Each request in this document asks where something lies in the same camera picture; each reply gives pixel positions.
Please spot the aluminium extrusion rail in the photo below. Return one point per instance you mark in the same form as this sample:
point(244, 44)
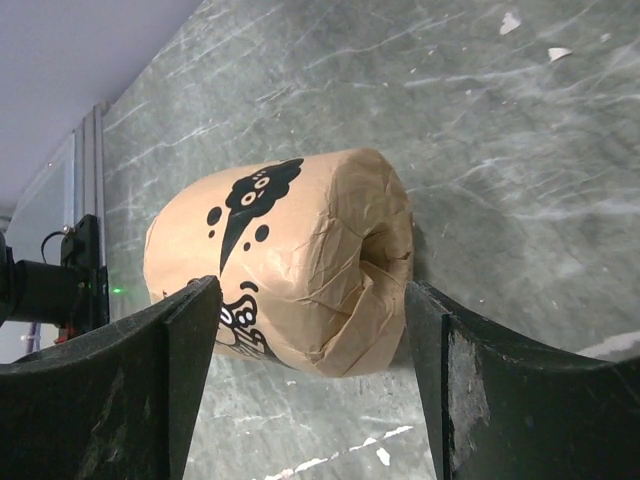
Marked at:
point(88, 164)

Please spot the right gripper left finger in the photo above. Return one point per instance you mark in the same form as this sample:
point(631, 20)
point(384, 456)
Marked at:
point(119, 402)

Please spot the brown roll black print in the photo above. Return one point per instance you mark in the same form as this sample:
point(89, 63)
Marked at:
point(313, 255)

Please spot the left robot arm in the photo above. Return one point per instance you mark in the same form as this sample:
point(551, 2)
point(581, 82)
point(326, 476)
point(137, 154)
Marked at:
point(73, 295)

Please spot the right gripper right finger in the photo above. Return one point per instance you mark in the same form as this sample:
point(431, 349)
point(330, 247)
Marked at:
point(500, 405)

